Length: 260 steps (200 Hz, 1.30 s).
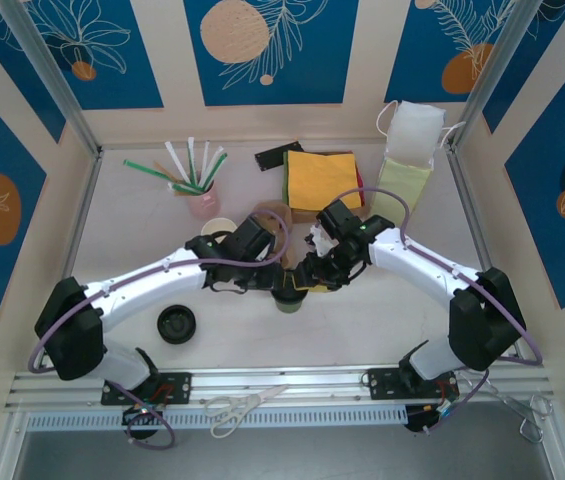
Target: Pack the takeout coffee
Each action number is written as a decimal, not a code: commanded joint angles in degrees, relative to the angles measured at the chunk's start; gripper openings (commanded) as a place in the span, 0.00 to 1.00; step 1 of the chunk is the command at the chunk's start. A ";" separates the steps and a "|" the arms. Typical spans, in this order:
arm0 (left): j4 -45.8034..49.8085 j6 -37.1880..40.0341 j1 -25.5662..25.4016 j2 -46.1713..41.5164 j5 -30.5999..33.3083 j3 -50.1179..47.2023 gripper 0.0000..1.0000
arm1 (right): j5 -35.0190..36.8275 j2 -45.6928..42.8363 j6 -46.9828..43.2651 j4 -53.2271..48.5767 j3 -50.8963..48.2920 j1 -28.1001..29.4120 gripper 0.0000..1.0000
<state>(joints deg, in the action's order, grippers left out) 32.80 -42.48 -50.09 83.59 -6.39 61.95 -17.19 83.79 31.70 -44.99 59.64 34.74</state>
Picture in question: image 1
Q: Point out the green paper coffee cup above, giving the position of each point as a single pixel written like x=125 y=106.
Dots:
x=290 y=308

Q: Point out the brown pulp cup carrier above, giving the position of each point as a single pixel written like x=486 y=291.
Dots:
x=274 y=207

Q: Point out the printed paper gift bag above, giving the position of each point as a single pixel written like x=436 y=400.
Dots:
x=402 y=185

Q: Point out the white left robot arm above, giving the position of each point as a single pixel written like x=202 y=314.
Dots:
x=152 y=280

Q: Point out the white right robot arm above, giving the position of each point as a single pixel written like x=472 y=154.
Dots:
x=412 y=260

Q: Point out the red paper napkin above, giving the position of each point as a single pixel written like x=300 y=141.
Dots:
x=361 y=182

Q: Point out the pink straw holder cup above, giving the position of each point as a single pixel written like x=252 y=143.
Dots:
x=203 y=206

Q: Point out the white and green wrapped straw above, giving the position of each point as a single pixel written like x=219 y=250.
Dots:
x=216 y=165
x=192 y=155

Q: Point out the black aluminium extrusion piece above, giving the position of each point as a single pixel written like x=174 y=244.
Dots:
x=271 y=159

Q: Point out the wooden stirrer stick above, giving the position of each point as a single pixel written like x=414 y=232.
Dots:
x=164 y=169

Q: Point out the long green wrapped straw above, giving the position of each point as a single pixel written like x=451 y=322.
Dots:
x=139 y=166

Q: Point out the black base electronics box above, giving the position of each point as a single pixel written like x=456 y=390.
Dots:
x=419 y=420
x=139 y=425

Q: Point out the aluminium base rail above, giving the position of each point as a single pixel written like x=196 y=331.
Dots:
x=312 y=385

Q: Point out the aluminium frame post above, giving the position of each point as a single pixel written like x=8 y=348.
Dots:
x=495 y=70
x=49 y=70

